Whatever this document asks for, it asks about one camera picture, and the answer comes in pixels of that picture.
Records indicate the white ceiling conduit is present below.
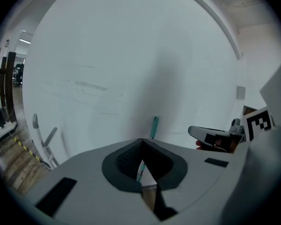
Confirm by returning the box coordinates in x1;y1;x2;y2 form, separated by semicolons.
170;0;242;61

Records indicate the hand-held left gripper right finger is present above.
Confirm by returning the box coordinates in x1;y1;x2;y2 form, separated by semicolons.
142;138;235;225

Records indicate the yellow black striped floor strip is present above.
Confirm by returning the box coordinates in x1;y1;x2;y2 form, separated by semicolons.
13;135;46;165

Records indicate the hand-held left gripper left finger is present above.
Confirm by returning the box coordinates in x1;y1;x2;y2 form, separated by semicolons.
20;138;160;225

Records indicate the black office chair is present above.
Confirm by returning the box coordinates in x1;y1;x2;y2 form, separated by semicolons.
14;63;24;88

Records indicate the black stair railing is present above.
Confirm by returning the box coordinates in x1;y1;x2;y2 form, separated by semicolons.
0;51;17;136

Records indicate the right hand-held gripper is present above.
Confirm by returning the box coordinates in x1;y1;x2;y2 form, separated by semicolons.
187;109;275;153

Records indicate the grey wall panel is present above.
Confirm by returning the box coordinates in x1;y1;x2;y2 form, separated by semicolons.
236;85;246;101

